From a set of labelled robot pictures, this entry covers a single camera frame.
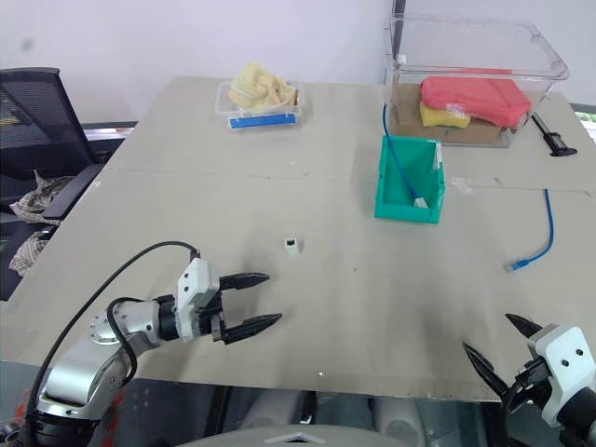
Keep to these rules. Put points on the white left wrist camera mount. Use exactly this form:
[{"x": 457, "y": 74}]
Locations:
[{"x": 194, "y": 298}]

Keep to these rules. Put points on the grey robot torso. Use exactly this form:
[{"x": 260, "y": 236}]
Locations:
[{"x": 288, "y": 435}]

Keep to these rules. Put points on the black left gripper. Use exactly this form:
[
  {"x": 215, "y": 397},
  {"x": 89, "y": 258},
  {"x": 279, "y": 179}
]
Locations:
[{"x": 210, "y": 313}]

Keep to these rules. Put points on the red cloth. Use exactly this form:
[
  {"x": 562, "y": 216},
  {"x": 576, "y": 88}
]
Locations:
[{"x": 472, "y": 95}]

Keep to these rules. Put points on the black caliper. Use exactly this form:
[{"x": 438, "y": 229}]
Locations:
[{"x": 554, "y": 137}]

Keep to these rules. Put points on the yellow sponge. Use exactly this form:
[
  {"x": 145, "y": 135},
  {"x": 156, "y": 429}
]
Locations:
[{"x": 442, "y": 117}]

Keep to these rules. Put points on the checkered cloth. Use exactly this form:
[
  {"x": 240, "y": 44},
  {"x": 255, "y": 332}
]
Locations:
[{"x": 35, "y": 205}]

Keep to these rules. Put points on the green plastic bin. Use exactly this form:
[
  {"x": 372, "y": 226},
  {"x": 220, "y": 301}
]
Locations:
[{"x": 410, "y": 181}]

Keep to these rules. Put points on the black mesh office chair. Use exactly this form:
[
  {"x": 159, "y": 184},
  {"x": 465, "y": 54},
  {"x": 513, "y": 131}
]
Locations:
[{"x": 37, "y": 135}]

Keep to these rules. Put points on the brown cardboard piece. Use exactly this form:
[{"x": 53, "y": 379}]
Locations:
[{"x": 447, "y": 121}]

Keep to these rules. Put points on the small white connector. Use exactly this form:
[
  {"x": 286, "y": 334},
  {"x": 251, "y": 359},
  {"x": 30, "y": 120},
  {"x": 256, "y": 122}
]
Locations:
[{"x": 292, "y": 246}]

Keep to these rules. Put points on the crumpled yellow cloth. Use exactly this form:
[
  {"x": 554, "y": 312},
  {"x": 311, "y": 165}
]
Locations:
[{"x": 263, "y": 88}]

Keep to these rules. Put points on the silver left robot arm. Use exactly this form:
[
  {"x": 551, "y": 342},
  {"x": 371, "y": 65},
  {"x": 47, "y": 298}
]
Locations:
[{"x": 88, "y": 358}]

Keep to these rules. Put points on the small clear plastic container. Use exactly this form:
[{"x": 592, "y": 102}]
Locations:
[{"x": 261, "y": 109}]

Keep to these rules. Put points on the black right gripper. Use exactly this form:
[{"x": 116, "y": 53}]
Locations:
[{"x": 533, "y": 379}]

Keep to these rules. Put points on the large clear plastic bin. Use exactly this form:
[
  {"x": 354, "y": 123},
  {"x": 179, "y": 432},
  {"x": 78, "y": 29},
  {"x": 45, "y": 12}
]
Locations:
[{"x": 470, "y": 79}]

